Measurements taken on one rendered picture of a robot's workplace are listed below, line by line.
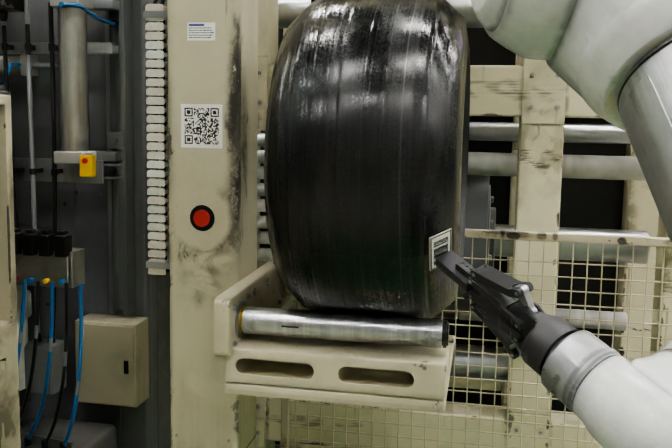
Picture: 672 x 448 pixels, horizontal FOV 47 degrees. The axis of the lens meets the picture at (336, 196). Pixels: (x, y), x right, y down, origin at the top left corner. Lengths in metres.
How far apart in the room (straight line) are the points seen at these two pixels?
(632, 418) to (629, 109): 0.52
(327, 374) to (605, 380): 0.48
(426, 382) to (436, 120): 0.41
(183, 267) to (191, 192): 0.13
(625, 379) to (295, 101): 0.57
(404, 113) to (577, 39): 0.63
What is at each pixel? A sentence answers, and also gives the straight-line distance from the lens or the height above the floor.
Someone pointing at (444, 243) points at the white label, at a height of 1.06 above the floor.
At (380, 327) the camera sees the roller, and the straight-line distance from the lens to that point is 1.26.
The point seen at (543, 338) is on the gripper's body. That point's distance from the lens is 1.01.
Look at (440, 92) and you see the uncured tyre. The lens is 1.12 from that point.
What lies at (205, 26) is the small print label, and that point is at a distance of 1.36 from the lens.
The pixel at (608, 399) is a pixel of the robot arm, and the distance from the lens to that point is 0.95.
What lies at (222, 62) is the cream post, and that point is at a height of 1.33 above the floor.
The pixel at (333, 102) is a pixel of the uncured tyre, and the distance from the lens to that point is 1.12.
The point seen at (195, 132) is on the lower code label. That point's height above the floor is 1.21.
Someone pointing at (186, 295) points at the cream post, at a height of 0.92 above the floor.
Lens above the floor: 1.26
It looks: 7 degrees down
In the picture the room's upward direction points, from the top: 1 degrees clockwise
